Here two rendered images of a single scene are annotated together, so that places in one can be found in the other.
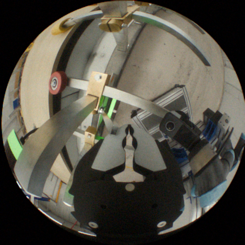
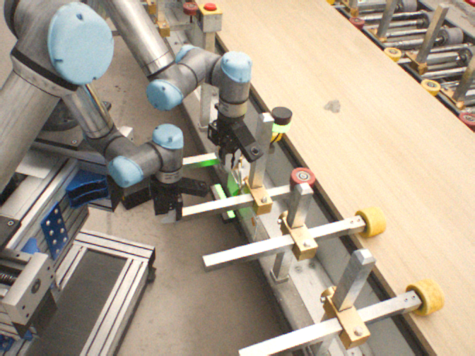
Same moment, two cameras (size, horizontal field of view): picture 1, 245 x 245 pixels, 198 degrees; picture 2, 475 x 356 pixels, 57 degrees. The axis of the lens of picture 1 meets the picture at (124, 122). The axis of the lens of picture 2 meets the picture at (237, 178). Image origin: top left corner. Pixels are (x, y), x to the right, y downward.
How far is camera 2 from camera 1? 1.18 m
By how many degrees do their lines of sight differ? 29
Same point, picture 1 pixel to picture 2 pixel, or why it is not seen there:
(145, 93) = (152, 342)
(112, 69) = not seen: hidden behind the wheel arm
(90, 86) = (264, 192)
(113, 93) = (242, 198)
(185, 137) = (187, 182)
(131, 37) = (288, 302)
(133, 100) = (224, 202)
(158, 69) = not seen: outside the picture
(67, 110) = (262, 160)
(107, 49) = (301, 281)
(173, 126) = (201, 186)
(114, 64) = not seen: hidden behind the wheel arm
